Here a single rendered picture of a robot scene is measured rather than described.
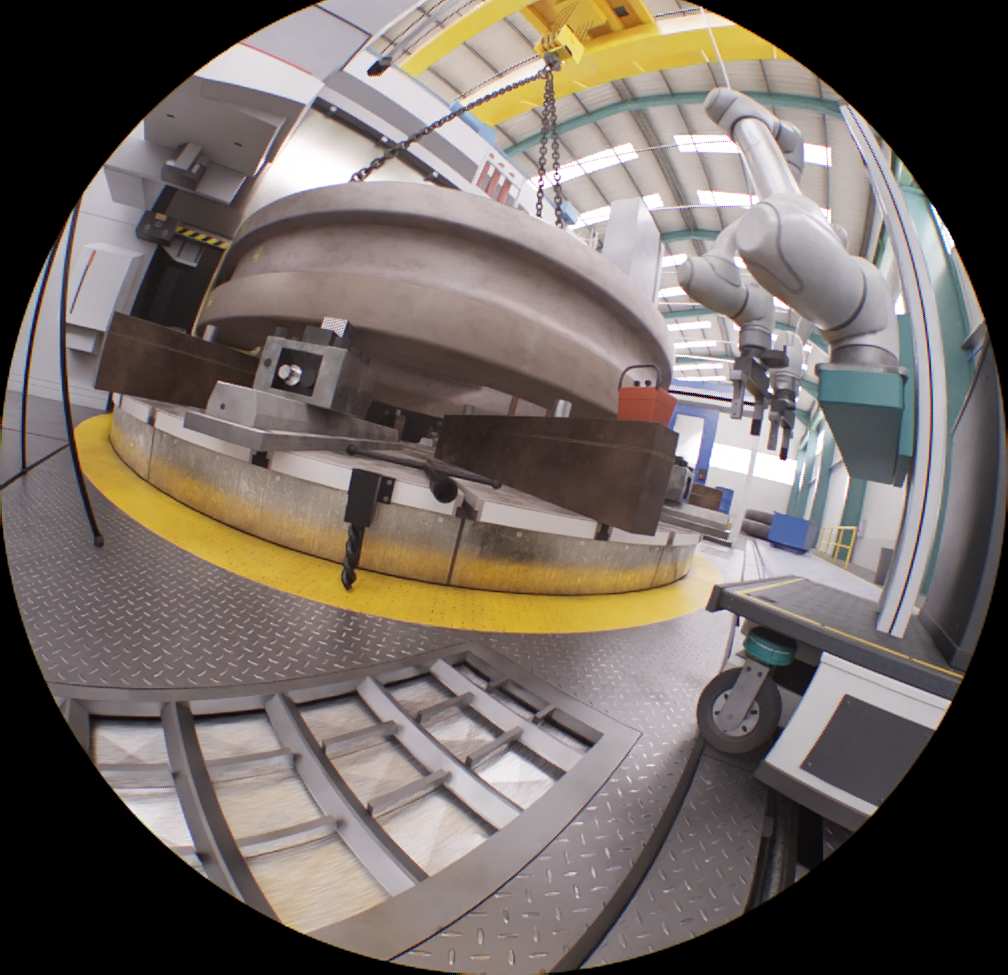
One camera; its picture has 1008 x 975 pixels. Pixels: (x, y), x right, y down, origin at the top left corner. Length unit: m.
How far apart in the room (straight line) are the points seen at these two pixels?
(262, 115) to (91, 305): 2.12
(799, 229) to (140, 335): 2.32
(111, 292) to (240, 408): 3.02
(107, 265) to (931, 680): 4.56
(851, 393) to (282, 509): 1.40
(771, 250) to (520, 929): 0.87
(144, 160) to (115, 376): 2.11
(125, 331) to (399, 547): 1.73
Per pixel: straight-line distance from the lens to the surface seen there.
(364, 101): 8.22
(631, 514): 1.20
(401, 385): 6.16
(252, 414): 1.04
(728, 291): 0.91
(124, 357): 2.13
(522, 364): 1.73
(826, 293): 0.65
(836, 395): 0.67
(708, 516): 2.39
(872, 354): 0.72
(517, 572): 1.25
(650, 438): 1.22
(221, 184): 3.54
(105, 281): 3.98
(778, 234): 0.60
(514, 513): 1.15
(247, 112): 2.99
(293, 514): 1.19
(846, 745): 0.66
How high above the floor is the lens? 0.44
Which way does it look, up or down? 2 degrees down
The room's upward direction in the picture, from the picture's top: 14 degrees clockwise
